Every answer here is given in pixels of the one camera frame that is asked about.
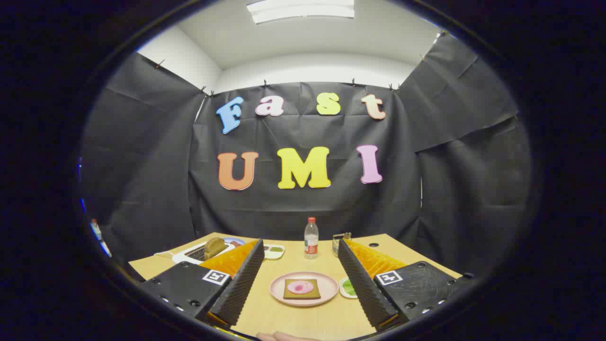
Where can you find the white and red object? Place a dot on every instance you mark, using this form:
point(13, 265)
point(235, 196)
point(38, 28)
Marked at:
point(97, 232)

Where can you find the pink ham slice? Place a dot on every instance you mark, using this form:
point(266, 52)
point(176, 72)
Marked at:
point(300, 287)

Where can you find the small white dish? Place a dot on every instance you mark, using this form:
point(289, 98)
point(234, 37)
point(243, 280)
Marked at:
point(345, 297)

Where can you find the brown toasted bread slice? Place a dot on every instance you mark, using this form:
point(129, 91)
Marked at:
point(214, 247)

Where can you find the clear water bottle red cap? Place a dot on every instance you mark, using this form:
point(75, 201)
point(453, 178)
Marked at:
point(311, 244)

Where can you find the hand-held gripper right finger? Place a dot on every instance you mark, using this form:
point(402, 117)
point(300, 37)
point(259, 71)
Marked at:
point(364, 289)

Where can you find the white divided tray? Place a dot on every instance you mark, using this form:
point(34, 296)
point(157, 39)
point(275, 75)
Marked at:
point(274, 254)

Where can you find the metal mesh utensil holder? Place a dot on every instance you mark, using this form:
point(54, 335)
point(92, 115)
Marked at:
point(337, 244)

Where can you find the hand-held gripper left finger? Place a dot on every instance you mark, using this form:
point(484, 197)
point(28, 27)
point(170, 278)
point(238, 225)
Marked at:
point(241, 289)

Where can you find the black backdrop cloth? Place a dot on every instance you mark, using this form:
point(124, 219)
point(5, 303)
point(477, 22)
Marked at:
point(307, 208)

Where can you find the brown bread slice with ham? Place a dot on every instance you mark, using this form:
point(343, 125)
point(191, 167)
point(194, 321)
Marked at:
point(289, 295)

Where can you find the pink plate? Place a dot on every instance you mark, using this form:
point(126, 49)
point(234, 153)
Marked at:
point(278, 289)

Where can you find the blue plate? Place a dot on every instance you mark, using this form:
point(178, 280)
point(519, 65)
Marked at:
point(235, 240)

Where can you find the ceiling light panel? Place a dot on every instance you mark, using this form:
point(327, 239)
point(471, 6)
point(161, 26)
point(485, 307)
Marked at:
point(303, 10)

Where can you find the green lettuce leaf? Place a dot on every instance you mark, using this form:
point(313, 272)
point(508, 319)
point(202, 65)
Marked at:
point(349, 287)

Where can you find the white toaster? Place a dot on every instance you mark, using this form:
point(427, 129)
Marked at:
point(182, 257)

